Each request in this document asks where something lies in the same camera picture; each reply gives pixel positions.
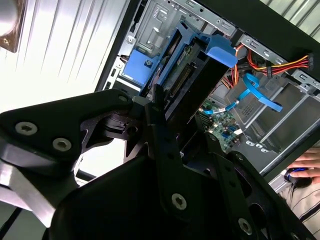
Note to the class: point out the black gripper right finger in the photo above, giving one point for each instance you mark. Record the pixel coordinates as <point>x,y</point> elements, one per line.
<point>226,175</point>

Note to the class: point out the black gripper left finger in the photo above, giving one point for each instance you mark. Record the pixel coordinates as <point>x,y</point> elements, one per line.
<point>50,117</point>

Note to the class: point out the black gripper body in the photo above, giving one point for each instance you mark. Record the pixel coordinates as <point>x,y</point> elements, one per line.
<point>125,200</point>

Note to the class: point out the hard disk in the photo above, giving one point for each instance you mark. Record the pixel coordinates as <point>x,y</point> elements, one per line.
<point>197,85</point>

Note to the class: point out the person hand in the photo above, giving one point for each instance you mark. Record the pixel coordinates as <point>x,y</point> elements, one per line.
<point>310,162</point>

